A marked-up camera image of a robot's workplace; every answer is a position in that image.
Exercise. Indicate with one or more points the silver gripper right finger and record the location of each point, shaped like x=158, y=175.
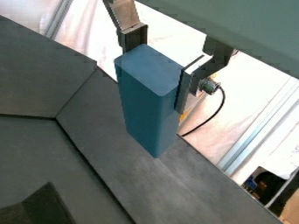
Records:
x=214, y=59

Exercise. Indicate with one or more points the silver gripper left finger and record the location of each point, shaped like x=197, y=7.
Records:
x=131, y=30

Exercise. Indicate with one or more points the blue rectangular block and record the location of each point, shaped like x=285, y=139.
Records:
x=149, y=79

